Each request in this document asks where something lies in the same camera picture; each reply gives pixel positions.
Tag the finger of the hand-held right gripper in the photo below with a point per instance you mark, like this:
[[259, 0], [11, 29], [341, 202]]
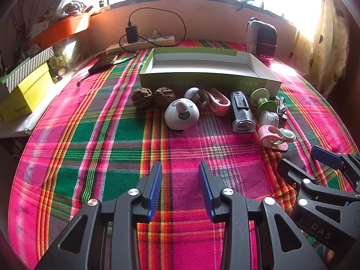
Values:
[[326, 156], [295, 171]]

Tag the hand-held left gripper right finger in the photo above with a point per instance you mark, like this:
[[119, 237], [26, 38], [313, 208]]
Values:
[[206, 191]]

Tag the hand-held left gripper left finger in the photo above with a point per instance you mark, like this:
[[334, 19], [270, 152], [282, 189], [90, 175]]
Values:
[[155, 191]]

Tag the pink and green clipper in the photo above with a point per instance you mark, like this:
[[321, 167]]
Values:
[[270, 137]]

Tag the clear jar with white lid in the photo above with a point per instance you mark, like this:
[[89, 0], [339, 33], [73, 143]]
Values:
[[268, 118]]

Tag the white dome toy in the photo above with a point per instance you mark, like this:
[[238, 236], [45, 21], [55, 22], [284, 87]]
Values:
[[181, 116]]

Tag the black bike light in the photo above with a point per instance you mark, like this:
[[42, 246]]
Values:
[[240, 109]]

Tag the green and white spool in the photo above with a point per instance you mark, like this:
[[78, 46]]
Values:
[[260, 95]]

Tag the pink hook clip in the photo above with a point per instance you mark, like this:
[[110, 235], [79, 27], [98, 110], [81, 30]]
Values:
[[220, 105]]

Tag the brown walnut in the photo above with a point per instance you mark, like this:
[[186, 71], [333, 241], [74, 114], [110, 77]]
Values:
[[142, 98], [165, 97]]

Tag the white mushroom-shaped knob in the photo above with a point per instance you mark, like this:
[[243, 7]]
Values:
[[191, 92]]

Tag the green and white cardboard box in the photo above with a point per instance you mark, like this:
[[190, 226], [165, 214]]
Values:
[[197, 81]]

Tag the person's right hand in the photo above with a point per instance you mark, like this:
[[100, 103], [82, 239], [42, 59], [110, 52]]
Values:
[[331, 256]]

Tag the plaid tablecloth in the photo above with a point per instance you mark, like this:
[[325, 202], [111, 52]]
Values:
[[112, 146]]

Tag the patterned curtain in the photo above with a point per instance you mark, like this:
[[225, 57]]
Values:
[[329, 47]]

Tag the grey portable heater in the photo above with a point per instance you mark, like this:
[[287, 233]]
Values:
[[264, 43]]

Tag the black smartphone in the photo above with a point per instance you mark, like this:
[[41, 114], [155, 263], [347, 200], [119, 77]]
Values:
[[104, 63]]

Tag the white power strip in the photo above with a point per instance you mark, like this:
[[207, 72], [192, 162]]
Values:
[[157, 42]]

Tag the white plastic sheet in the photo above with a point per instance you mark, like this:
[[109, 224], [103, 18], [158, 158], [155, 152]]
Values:
[[14, 126]]

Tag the black charger adapter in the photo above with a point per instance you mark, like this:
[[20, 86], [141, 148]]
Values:
[[131, 33]]

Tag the yellow box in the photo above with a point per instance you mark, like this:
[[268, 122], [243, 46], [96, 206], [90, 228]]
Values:
[[25, 92]]

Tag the dark glass case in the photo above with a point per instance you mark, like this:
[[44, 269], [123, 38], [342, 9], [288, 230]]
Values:
[[69, 50]]

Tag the green striped box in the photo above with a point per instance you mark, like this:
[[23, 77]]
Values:
[[28, 66]]

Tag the orange planter box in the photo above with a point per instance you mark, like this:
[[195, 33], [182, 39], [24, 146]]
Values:
[[62, 29]]

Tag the white plastic bag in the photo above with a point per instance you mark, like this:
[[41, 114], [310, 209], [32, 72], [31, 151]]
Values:
[[70, 4]]

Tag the dry branches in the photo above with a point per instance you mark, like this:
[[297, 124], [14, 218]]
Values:
[[21, 19]]

